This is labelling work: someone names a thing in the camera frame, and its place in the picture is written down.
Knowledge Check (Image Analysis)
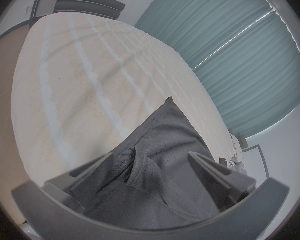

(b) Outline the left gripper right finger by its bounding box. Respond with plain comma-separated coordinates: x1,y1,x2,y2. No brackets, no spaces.
187,151,256,211

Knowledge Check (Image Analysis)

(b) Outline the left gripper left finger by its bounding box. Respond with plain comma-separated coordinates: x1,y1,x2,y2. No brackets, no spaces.
43,151,115,209

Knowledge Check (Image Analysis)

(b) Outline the black T-shirt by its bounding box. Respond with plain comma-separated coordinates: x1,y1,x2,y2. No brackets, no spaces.
70,96,223,227

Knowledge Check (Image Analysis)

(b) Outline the grey garment with white hem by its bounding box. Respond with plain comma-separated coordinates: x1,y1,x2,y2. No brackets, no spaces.
227,158,245,171

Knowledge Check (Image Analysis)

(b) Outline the white printed pillow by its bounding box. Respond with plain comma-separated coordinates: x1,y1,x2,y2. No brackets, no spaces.
230,134,243,159

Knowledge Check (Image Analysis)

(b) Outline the dark grey bedside table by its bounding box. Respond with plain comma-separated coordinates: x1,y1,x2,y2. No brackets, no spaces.
236,134,248,149

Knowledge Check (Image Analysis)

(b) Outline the bed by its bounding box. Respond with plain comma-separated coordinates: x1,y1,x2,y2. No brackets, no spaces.
10,11,269,209

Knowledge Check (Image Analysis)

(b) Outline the blue-green curtain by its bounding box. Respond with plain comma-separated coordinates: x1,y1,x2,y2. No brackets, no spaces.
192,9,300,137
135,0,273,69

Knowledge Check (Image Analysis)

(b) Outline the dark grey dresser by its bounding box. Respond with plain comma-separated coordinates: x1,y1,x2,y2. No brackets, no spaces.
27,0,125,19

